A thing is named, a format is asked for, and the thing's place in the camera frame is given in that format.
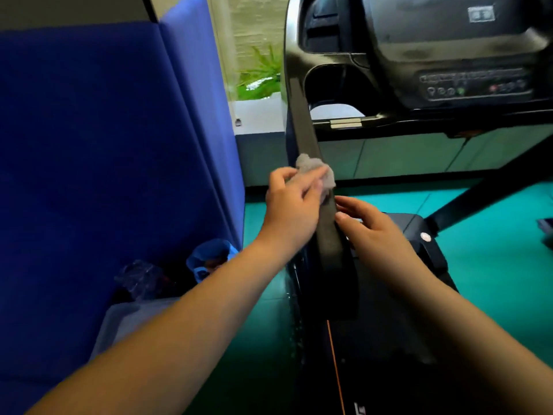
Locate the person's left hand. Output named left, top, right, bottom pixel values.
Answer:
left=264, top=166, right=331, bottom=256

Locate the person's right hand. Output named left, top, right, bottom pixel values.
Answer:
left=334, top=195, right=419, bottom=285

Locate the grey cleaning cloth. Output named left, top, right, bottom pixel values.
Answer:
left=286, top=153, right=337, bottom=204

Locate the person's left forearm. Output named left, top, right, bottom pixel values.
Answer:
left=26, top=236, right=295, bottom=415

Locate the person's right forearm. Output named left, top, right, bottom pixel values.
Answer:
left=380, top=260, right=553, bottom=415

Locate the green plant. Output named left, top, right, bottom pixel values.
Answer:
left=236, top=44, right=284, bottom=101

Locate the blue plastic bag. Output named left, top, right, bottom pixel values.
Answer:
left=186, top=238, right=239, bottom=284

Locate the narrow blue partition panel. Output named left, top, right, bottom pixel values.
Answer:
left=159, top=0, right=246, bottom=251

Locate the black treadmill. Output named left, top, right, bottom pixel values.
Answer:
left=283, top=0, right=553, bottom=415

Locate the clear plastic bag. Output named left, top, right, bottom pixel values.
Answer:
left=114, top=259, right=168, bottom=301

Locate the dark object on floor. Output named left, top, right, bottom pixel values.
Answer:
left=537, top=218, right=553, bottom=250

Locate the wide blue partition panel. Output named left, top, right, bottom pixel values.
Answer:
left=0, top=21, right=243, bottom=415

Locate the grey plastic bin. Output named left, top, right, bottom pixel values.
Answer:
left=88, top=296, right=182, bottom=364

